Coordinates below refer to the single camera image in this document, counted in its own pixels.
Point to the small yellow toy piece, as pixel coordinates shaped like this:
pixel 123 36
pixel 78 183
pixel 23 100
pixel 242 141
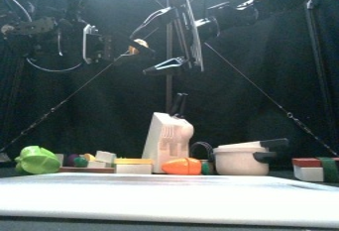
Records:
pixel 90 157

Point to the orange toy carrot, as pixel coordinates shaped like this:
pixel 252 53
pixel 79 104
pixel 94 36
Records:
pixel 183 166

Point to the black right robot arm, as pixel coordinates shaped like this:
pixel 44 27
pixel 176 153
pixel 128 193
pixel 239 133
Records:
pixel 247 7

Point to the small green toy ball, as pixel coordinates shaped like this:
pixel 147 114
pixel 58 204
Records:
pixel 80 162

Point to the black metal frame post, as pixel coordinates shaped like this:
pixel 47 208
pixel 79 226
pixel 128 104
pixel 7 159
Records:
pixel 318 59

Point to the vertical metal frame pole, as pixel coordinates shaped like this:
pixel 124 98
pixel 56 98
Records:
pixel 168 83

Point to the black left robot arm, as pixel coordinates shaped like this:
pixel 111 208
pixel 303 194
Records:
pixel 39 30

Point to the green toy cabbage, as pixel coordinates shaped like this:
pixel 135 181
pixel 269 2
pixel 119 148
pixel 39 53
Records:
pixel 38 160

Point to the yellow topped white toy sushi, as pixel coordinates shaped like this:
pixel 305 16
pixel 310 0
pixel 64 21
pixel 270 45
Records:
pixel 134 166

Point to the brown toy tray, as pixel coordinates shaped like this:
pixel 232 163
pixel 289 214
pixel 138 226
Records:
pixel 86 170

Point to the white toy cooking pot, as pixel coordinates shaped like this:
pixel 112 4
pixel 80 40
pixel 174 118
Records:
pixel 240 160

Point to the red white green toy sushi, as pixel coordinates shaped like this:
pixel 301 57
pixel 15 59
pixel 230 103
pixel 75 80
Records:
pixel 313 169

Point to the white toy knife block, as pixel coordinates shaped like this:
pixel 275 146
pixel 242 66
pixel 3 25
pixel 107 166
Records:
pixel 167 144

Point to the purple toy piece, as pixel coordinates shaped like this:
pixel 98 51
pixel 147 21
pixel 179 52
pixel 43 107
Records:
pixel 71 159

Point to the white cutting board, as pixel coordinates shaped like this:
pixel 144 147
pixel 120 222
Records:
pixel 170 198

